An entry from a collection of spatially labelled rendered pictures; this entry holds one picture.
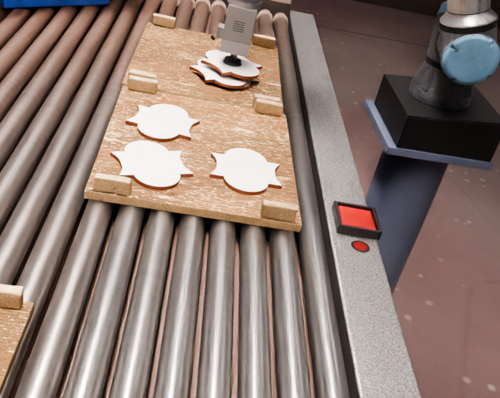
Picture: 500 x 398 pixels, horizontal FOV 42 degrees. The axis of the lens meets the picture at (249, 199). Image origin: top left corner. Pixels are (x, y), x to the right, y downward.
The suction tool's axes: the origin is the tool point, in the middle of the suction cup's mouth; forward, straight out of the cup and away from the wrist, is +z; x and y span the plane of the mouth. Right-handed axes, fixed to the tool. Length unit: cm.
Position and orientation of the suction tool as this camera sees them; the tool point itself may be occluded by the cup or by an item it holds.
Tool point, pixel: (231, 67)
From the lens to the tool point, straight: 152.3
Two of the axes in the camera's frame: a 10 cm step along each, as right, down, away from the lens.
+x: 9.8, 2.2, 0.3
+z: -2.0, 8.2, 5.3
